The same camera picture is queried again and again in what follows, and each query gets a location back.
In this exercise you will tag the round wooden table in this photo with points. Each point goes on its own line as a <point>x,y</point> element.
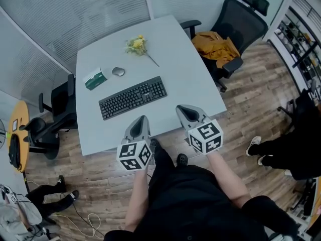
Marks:
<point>21,114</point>

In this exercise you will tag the person's right forearm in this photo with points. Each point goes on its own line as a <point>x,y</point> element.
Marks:
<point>227,177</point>

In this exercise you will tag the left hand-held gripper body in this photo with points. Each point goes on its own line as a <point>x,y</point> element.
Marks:
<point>134,154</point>

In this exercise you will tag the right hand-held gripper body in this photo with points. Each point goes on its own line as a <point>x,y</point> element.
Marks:
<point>205,134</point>

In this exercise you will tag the black armrest office chair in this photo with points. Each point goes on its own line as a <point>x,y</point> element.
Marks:
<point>61,107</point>

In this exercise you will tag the person's black shoe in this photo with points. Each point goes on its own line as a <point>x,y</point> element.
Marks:
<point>155,144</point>
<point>182,159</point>

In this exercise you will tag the person's left black shoe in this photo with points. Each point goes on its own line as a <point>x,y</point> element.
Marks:
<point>155,144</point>

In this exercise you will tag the black bag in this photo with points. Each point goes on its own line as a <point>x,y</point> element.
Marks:
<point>14,150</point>

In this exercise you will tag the standing fan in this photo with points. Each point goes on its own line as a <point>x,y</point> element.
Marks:
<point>2,134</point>

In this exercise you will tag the grey desk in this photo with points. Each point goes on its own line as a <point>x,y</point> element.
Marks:
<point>180,79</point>

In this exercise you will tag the person's left forearm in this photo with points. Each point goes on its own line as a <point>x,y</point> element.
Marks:
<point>138,197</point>

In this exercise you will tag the small picture frame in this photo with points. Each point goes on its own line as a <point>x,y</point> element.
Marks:
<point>15,125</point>

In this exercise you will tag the person's right black shoe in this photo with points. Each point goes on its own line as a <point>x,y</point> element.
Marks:
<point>182,159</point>

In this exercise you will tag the green and white tissue box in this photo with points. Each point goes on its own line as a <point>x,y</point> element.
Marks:
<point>96,79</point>

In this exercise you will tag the black keyboard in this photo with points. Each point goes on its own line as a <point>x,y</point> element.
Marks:
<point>133,98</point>

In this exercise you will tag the black metal shelf rack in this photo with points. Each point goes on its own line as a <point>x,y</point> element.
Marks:
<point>299,41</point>

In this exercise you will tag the person's black clothed body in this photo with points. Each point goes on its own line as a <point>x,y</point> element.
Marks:
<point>190,205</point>

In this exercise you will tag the yellow flower bouquet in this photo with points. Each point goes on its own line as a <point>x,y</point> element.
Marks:
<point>136,44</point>

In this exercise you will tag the grey computer mouse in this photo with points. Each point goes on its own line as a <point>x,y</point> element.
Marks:
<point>118,71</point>

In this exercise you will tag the black mesh headrest office chair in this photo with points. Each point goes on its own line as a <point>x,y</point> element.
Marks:
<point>247,21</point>

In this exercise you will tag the mustard brown jacket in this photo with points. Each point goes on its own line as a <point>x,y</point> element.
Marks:
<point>213,48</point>

